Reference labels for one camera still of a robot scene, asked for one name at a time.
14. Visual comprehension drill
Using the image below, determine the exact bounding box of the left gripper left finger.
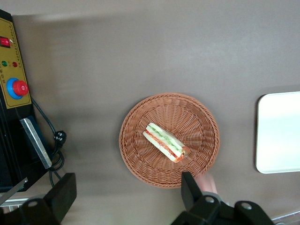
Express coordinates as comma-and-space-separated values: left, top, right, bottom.
20, 172, 77, 225

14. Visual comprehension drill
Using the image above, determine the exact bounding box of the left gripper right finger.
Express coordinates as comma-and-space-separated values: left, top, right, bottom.
172, 172, 222, 225

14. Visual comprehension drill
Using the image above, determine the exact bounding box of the triangle sandwich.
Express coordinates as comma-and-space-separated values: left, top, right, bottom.
142, 122, 189, 164

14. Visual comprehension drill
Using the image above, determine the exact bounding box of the round brown wicker basket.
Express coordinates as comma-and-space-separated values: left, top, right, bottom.
119, 92, 220, 189

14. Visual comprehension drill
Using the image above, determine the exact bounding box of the beige rectangular tray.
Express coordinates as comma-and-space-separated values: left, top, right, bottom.
255, 91, 300, 174

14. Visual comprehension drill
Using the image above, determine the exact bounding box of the grey metal lever bar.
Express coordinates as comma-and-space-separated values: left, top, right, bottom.
0, 177, 28, 205

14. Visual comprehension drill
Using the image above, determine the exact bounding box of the black sealing machine yellow panel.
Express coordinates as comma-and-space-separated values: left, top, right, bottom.
0, 9, 53, 194

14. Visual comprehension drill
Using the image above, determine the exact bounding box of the black power cable with plug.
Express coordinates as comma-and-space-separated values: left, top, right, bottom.
30, 97, 68, 188

